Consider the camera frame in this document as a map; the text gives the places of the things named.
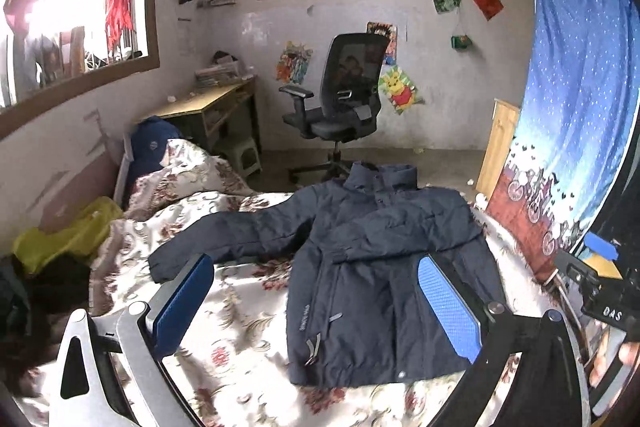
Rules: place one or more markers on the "blue printed curtain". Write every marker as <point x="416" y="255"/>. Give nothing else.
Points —
<point x="570" y="82"/>

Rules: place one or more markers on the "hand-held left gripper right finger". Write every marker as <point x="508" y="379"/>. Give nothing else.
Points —
<point x="450" y="307"/>

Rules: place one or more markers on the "stack of books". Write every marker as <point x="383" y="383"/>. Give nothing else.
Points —
<point x="216" y="76"/>

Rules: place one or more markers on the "green wall photo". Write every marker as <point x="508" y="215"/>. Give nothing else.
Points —
<point x="447" y="2"/>

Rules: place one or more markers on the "black office chair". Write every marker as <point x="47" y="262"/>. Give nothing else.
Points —
<point x="345" y="72"/>

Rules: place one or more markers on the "navy blue jacket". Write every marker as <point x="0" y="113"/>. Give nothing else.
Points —
<point x="360" y="257"/>

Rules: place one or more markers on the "wooden board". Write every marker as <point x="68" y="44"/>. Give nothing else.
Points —
<point x="497" y="147"/>

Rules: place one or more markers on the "green hanging box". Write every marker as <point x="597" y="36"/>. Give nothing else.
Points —
<point x="461" y="42"/>

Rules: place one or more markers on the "yellow bear wall poster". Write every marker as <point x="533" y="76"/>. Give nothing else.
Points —
<point x="400" y="89"/>

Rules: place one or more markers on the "yellow-green cloth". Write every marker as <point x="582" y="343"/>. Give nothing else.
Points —
<point x="75" y="232"/>

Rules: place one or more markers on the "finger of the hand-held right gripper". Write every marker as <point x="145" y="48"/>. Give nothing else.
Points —
<point x="602" y="246"/>

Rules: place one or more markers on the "small wall shelf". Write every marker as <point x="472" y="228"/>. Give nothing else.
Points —
<point x="217" y="2"/>

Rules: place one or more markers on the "dark bag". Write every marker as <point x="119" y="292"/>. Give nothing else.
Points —
<point x="225" y="57"/>

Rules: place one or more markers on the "small plastic stool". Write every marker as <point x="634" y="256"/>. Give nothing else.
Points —
<point x="242" y="153"/>

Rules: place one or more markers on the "red wall paper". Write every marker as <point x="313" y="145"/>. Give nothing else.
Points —
<point x="486" y="1"/>

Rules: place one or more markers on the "colourful cartoon wall poster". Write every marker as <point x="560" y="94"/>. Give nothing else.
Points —
<point x="294" y="62"/>

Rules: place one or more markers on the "blue backpack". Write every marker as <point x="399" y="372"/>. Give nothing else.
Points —
<point x="150" y="147"/>

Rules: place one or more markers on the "anime wall poster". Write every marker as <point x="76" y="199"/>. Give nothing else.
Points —
<point x="390" y="44"/>

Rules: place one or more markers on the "floral bed blanket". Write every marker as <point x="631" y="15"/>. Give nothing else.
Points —
<point x="250" y="322"/>

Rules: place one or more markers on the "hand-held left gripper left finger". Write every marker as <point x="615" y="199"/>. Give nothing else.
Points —
<point x="182" y="302"/>

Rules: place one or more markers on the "dark cloth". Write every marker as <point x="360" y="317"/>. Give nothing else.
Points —
<point x="45" y="302"/>

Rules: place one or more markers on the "person's right hand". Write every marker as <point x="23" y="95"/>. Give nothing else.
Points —
<point x="627" y="353"/>

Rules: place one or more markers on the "wooden desk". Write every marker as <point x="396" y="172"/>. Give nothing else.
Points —
<point x="210" y="99"/>

